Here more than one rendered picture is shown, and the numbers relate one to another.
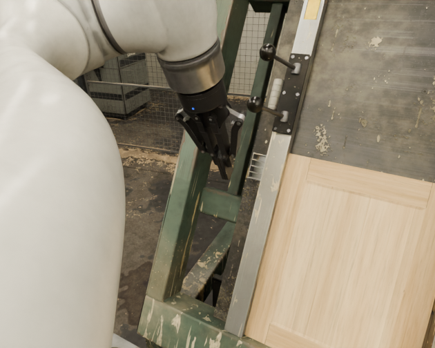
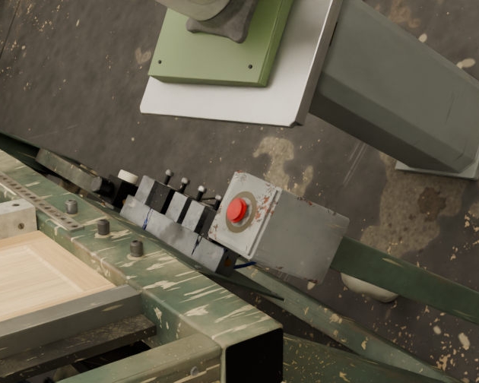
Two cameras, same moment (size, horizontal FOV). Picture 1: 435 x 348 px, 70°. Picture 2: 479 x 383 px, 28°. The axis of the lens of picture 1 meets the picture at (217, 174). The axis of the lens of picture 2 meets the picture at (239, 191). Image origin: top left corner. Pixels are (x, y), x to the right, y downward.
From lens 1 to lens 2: 156 cm
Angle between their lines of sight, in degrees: 88
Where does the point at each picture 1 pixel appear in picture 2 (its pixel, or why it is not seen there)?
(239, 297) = (85, 304)
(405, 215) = not seen: outside the picture
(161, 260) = (150, 361)
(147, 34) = not seen: outside the picture
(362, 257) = not seen: outside the picture
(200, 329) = (169, 296)
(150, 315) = (236, 328)
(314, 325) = (40, 278)
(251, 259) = (26, 319)
